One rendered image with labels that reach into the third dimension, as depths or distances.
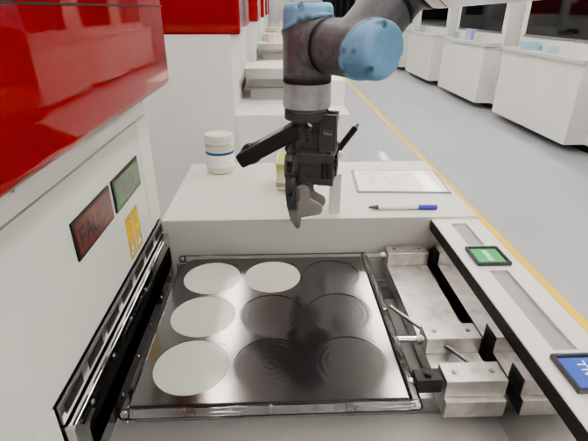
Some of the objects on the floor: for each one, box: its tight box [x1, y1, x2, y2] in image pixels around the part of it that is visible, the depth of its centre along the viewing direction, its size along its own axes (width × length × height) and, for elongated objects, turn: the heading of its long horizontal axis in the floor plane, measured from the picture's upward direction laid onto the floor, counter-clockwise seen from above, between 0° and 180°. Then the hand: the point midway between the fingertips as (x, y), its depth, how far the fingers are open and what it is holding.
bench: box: [405, 7, 459, 84], centre depth 876 cm, size 108×180×200 cm, turn 2°
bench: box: [438, 1, 528, 109], centre depth 678 cm, size 108×180×200 cm, turn 2°
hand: (294, 220), depth 79 cm, fingers closed
